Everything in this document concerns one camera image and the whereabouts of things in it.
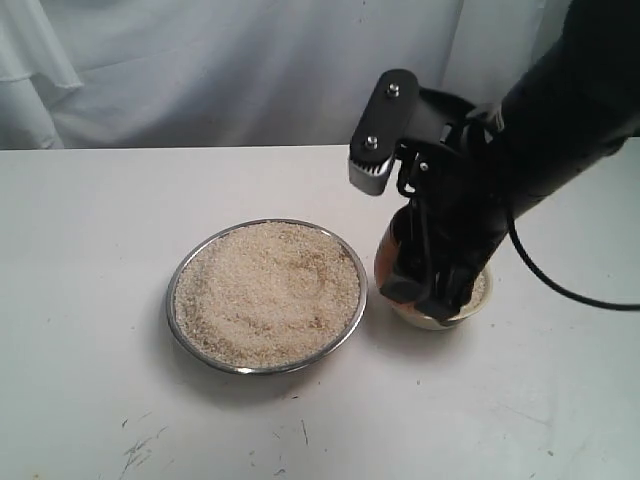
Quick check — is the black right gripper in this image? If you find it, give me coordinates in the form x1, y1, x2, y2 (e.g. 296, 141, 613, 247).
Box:
380, 124, 504, 322

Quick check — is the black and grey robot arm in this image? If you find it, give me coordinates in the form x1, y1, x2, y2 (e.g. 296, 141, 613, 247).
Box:
376, 1, 639, 321

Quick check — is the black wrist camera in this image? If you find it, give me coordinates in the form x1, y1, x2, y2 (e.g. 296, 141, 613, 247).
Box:
348, 69, 475, 196

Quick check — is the white backdrop curtain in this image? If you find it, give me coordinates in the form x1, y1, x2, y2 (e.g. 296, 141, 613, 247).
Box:
0, 0, 640, 151

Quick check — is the metal plate of rice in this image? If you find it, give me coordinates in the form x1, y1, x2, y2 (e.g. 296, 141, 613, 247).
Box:
165, 219, 368, 375

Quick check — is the small white rice bowl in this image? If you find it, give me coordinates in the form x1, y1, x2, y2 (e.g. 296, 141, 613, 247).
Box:
390, 266, 493, 331

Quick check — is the brown wooden cup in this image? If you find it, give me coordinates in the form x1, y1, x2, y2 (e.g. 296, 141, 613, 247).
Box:
374, 206, 414, 312

